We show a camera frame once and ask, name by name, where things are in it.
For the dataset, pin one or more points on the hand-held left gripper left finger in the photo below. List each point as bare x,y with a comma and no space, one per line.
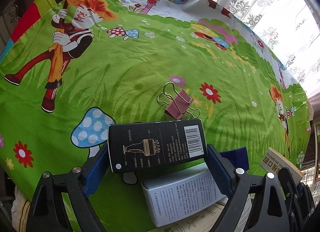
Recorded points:
91,172

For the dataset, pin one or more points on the pink binder clip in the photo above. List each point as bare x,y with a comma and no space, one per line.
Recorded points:
178,104

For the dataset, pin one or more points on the white box fine print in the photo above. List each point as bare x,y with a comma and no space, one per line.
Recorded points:
175,192

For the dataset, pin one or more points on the floral pink curtain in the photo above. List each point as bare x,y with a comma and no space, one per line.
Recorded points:
315,106

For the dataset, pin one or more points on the white carved dresser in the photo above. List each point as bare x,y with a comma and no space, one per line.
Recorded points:
13,14

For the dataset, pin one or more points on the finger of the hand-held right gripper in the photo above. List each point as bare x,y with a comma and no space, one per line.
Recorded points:
293,193

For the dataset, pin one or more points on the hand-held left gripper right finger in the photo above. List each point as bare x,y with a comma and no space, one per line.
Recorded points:
220,172

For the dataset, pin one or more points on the green cartoon printed cloth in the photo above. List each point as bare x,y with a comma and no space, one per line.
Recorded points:
150,59

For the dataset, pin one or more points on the yellow edged box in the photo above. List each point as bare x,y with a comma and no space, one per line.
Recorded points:
275,163

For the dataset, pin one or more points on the black box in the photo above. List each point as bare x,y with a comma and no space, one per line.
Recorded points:
155,144

